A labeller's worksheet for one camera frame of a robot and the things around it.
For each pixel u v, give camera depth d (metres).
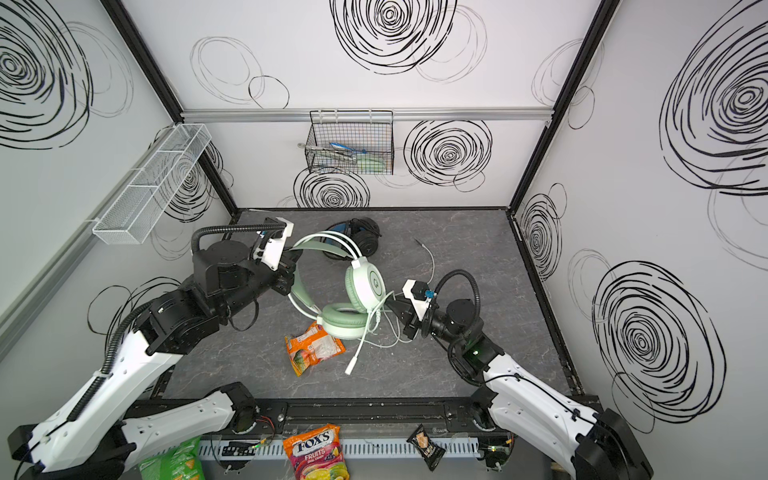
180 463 0.64
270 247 0.50
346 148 0.91
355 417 0.75
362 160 0.86
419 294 0.59
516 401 0.50
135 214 0.73
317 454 0.66
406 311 0.64
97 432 0.39
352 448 0.71
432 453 0.68
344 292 0.55
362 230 1.04
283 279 0.54
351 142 0.89
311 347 0.81
